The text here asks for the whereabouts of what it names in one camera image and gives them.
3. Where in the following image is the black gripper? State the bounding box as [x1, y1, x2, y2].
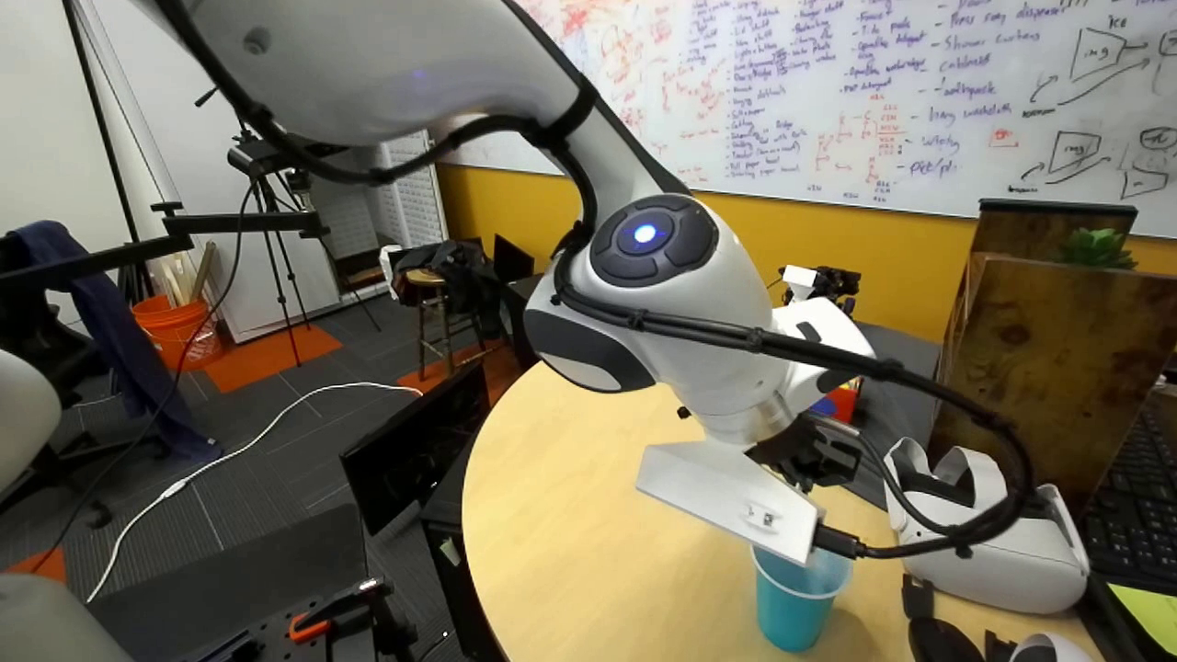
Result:
[748, 410, 867, 495]

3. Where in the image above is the blue plastic cup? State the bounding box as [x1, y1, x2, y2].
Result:
[750, 542, 856, 659]

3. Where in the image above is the small red cup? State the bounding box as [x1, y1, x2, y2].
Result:
[828, 377, 863, 428]

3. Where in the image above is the white VR headset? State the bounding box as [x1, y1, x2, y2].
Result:
[880, 434, 1097, 618]

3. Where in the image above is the brown wooden box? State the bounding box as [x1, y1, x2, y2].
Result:
[929, 198, 1177, 507]

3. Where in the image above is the small green plant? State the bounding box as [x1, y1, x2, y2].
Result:
[1060, 223, 1141, 272]

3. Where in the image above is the written whiteboard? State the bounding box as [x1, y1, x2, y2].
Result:
[436, 0, 1177, 244]

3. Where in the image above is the large green sticky note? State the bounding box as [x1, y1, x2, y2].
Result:
[1105, 580, 1177, 662]

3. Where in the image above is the black stool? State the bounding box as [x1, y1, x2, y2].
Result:
[375, 234, 544, 376]

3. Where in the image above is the black monitor panel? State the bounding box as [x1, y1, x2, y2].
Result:
[340, 359, 498, 543]

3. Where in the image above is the orange floor mat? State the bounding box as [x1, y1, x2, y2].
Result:
[199, 319, 494, 398]

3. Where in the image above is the black tripod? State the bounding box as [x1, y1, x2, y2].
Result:
[223, 132, 331, 339]

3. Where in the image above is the orange bucket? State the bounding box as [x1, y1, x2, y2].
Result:
[127, 292, 223, 376]

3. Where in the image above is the dark blue jacket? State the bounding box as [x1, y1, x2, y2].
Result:
[6, 216, 222, 464]

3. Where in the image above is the grey chair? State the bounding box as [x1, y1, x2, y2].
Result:
[0, 344, 67, 507]
[0, 570, 132, 662]

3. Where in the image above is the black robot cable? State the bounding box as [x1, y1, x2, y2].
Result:
[548, 283, 1036, 564]

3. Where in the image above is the camera on stand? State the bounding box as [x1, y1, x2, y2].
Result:
[777, 262, 863, 315]

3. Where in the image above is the orange handled clamp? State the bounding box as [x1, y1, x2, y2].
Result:
[283, 577, 397, 650]

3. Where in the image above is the white floor cable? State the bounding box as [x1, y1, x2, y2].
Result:
[82, 377, 427, 605]

